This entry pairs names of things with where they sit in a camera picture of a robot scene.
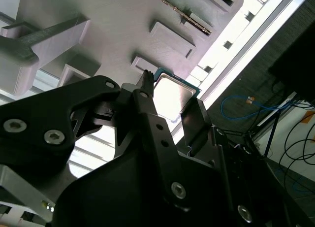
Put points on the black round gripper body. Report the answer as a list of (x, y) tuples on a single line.
[(118, 195)]

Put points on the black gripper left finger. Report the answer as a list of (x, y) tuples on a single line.
[(37, 113)]

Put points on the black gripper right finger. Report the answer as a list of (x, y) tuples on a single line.
[(197, 128)]

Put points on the silver CPU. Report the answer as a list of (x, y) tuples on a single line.
[(172, 99)]

